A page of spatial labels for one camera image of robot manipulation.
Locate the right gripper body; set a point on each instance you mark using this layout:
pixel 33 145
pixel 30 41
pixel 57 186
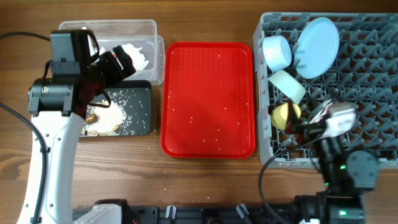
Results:
pixel 302 130

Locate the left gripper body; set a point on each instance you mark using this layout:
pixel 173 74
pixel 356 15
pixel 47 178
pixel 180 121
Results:
pixel 106 72

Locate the yellow plastic cup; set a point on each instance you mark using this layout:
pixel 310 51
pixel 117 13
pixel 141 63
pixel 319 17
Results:
pixel 279 115

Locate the mint green bowl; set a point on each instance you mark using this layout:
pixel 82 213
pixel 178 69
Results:
pixel 288 85

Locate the food leftovers with rice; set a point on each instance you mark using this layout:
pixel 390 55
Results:
pixel 103 121

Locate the light blue bowl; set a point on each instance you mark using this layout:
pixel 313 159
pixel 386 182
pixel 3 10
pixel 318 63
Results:
pixel 277 53

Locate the light blue plate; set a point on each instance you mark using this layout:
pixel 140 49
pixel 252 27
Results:
pixel 317 48

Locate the small white napkin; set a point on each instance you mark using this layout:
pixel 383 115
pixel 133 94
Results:
pixel 102 50

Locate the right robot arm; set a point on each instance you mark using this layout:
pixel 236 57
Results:
pixel 347 174

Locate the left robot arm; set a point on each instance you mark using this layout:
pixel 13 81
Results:
pixel 58 107

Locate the black waste tray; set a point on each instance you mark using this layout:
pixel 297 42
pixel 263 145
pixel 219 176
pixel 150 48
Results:
pixel 135 97

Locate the grey dishwasher rack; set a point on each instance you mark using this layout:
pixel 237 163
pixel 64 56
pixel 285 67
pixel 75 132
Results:
pixel 364 73

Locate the clear plastic bin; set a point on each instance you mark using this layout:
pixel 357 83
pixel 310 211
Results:
pixel 138 32

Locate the red serving tray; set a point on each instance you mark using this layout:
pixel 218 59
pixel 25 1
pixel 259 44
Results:
pixel 208 109

